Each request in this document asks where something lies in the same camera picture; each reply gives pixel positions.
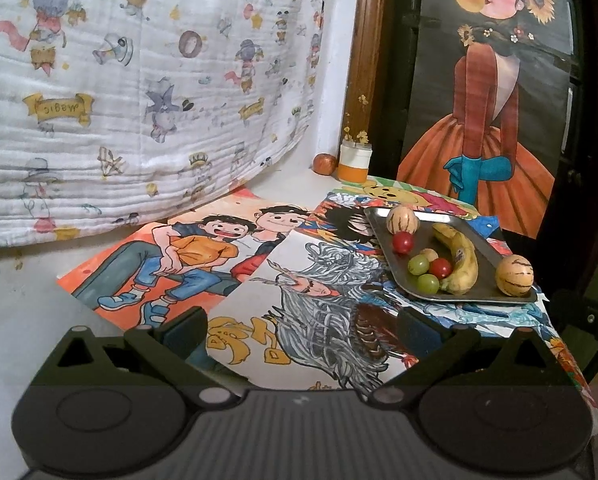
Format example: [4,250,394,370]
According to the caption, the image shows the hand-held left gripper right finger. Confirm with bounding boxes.
[366,306,580,407]

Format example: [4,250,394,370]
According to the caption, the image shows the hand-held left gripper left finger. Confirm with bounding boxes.
[29,305,241,408]

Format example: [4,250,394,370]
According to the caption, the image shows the metal tray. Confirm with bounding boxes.
[364,206,539,305]

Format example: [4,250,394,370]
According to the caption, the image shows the striped yellow melon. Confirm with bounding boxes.
[496,255,535,296]
[385,205,421,236]

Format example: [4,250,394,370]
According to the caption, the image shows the cartoon boys drawing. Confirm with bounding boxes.
[56,187,310,331]

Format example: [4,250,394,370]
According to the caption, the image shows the white-haired character drawing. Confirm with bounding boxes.
[204,227,415,393]

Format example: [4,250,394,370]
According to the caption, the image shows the orange floral drawing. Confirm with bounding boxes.
[544,330,598,436]

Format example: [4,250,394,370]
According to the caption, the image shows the orange and white jar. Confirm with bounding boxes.
[337,141,373,183]

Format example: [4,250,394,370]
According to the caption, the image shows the red apple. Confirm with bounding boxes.
[312,153,338,176]

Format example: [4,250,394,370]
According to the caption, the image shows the yellow dried flowers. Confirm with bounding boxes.
[343,94,373,145]

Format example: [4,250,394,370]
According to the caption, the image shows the printed blanket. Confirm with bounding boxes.
[0,0,335,251]

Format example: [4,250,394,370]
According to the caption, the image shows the wall poster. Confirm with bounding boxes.
[396,0,577,238]

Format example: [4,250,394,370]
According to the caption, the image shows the wooden door frame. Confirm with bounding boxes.
[341,0,389,147]

